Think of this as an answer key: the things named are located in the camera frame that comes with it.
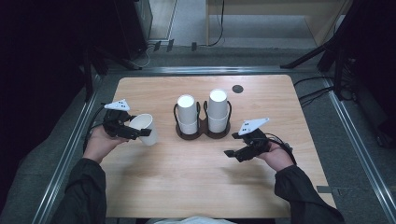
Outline right hand-held gripper cable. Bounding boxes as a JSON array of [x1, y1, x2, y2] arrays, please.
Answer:
[[264, 133, 297, 166]]

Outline black hanging cable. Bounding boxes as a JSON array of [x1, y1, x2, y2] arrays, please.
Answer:
[[206, 0, 226, 48]]

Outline white paper cup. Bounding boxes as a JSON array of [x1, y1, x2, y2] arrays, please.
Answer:
[[207, 88, 230, 120], [177, 93, 198, 126], [177, 120, 199, 135], [128, 113, 159, 147], [207, 114, 231, 134]]

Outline person's right hand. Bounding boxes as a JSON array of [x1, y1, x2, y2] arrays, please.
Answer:
[[256, 143, 295, 172]]

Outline black tripod stand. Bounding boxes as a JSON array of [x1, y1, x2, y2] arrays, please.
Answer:
[[279, 0, 396, 102]]

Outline black floor cables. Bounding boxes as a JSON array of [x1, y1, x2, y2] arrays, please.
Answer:
[[293, 76, 336, 108]]

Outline black cabinet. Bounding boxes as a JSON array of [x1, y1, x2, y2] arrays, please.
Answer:
[[112, 0, 153, 61]]

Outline person's white clothing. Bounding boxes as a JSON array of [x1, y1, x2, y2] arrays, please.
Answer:
[[153, 216, 236, 224]]

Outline white floor cable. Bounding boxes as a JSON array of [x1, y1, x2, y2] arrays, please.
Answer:
[[130, 43, 157, 70]]

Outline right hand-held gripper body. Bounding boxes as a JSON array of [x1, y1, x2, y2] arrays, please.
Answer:
[[237, 117, 271, 157]]

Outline person's left hand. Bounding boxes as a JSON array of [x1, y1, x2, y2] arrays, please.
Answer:
[[83, 125, 129, 164]]

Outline black metal stand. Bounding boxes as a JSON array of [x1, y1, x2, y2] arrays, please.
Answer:
[[81, 46, 109, 102]]

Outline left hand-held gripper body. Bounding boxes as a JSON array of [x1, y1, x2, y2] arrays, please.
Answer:
[[102, 98, 132, 138]]

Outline dark double cup holder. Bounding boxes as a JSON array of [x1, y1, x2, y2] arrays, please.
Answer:
[[173, 100, 233, 140]]

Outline light wooden shelf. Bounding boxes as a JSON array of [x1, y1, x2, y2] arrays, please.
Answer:
[[205, 0, 354, 47]]

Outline metal floor rail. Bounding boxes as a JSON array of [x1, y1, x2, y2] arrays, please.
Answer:
[[31, 74, 105, 224], [106, 65, 325, 76], [321, 77, 396, 224]]

